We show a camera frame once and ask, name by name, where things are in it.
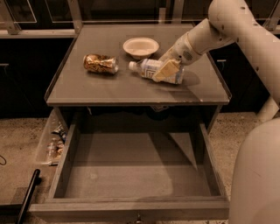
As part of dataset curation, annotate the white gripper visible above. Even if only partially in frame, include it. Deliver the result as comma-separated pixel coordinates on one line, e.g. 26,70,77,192
152,33,201,82

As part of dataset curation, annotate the clear plastic water bottle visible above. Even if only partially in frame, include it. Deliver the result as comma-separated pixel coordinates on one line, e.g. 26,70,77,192
129,59,185,84

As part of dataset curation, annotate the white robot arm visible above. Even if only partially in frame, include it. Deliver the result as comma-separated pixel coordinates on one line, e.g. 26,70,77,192
153,0,280,224

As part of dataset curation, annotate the grey drawer cabinet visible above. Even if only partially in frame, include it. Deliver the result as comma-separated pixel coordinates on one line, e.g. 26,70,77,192
44,24,233,135

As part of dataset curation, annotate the open grey middle drawer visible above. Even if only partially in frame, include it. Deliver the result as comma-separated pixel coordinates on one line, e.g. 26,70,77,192
30,114,229,223

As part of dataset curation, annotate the white paper bowl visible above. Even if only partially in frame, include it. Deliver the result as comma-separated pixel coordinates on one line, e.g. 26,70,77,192
122,38,159,60

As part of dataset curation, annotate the crushed gold drink can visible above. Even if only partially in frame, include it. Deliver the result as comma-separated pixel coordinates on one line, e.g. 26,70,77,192
83,54,118,74

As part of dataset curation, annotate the black bar handle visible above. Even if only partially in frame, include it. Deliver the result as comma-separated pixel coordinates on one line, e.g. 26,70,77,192
15,169,41,224

